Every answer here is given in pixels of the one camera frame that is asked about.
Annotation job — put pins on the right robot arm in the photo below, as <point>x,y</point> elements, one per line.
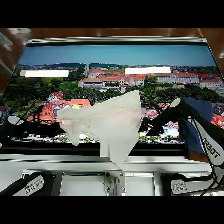
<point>206,136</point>

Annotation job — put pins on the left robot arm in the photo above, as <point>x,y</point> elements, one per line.
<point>30,128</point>

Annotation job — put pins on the silver frame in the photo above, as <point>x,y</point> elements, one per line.
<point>83,166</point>

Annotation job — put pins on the white shirt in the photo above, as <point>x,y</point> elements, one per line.
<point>113,126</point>

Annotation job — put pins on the blue garment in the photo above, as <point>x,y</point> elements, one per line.
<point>203,110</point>

